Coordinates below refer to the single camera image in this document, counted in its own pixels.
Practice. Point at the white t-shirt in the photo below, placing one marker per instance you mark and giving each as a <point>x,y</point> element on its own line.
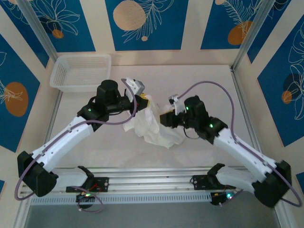
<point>147,126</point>

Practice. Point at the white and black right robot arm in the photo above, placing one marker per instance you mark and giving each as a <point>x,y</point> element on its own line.
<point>237,152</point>

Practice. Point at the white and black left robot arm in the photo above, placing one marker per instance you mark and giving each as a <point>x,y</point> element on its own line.
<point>66,137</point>

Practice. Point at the white plastic basket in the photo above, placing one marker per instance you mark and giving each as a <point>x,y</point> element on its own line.
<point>78,71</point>

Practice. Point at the right controller board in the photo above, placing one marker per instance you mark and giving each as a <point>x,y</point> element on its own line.
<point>221,198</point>

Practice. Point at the controller board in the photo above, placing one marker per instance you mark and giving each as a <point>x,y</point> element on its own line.
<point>221,198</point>
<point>85,198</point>

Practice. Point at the left controller board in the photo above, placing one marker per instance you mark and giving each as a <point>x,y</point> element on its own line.
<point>85,198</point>

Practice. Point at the left aluminium table side rail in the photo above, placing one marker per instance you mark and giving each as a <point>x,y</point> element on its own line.
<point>54,114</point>

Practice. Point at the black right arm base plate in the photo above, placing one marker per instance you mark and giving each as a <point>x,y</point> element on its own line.
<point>199,181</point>

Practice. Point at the aluminium mounting rail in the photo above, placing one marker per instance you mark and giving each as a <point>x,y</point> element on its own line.
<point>147,181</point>

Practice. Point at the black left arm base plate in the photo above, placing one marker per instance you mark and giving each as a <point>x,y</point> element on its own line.
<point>102,183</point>

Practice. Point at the right aluminium frame post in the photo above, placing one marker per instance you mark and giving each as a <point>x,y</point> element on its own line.
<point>251,33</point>

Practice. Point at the aluminium frame post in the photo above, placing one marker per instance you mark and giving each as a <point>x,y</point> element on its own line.
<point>251,33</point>
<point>38,31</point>

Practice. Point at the left aluminium frame post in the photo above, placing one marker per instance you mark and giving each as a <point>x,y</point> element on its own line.
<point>38,31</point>

